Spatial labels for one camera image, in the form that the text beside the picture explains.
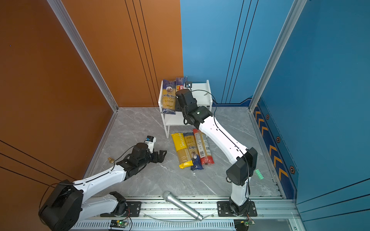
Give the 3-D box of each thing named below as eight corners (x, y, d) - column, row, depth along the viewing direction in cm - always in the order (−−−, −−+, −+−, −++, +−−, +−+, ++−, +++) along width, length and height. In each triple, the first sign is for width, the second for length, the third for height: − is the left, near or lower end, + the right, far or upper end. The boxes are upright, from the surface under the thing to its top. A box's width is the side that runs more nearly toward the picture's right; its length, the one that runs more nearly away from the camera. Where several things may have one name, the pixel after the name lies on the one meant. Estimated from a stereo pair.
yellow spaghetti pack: (179, 169, 89) (179, 167, 86) (172, 136, 104) (171, 134, 101) (193, 165, 90) (193, 163, 88) (183, 134, 106) (183, 131, 103)
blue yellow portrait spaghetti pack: (191, 171, 88) (191, 169, 85) (184, 135, 105) (183, 133, 102) (202, 169, 89) (203, 167, 86) (193, 133, 105) (193, 131, 103)
